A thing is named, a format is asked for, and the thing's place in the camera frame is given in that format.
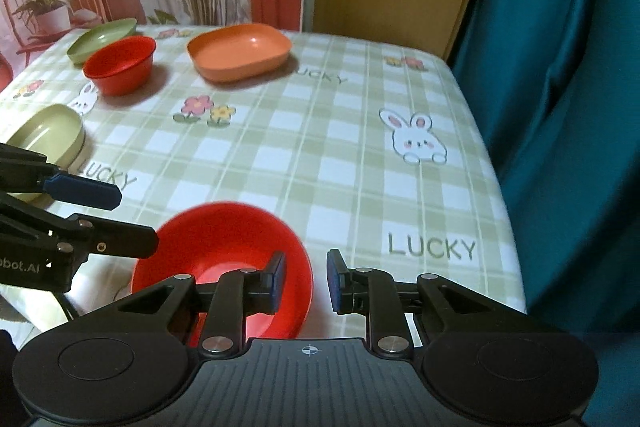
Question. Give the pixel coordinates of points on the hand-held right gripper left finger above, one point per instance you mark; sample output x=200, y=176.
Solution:
x=278, y=279

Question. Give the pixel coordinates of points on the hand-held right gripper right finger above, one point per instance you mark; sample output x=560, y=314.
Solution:
x=333, y=282

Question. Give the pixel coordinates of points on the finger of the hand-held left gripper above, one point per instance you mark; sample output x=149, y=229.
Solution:
x=117, y=241
x=85, y=190

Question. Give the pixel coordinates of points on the green bowl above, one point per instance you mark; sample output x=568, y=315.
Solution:
x=45, y=134

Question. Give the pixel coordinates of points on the red bowl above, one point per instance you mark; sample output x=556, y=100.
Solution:
x=117, y=72
x=220, y=234

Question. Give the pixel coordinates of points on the green plate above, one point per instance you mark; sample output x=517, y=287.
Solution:
x=100, y=38

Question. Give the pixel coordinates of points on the orange plate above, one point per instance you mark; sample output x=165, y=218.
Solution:
x=235, y=49

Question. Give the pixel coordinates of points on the checked rabbit print tablecloth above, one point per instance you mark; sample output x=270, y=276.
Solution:
x=325, y=147

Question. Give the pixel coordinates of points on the teal curtain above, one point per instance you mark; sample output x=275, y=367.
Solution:
x=550, y=107

